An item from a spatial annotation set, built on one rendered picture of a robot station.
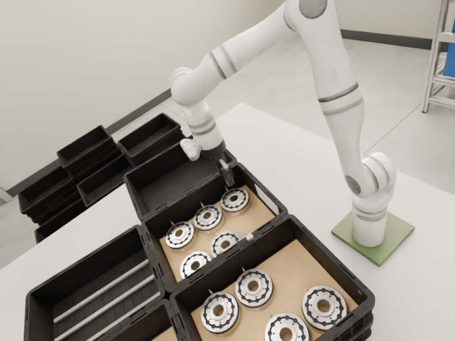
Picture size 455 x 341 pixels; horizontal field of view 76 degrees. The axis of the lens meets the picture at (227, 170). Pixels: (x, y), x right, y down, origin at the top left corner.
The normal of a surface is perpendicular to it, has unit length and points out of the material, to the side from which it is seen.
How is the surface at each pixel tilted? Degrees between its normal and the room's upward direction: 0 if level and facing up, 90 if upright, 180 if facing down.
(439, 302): 0
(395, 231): 0
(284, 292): 0
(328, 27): 69
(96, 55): 90
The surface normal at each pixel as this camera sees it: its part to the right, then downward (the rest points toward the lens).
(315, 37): -0.15, 0.45
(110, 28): 0.57, 0.43
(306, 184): -0.29, -0.69
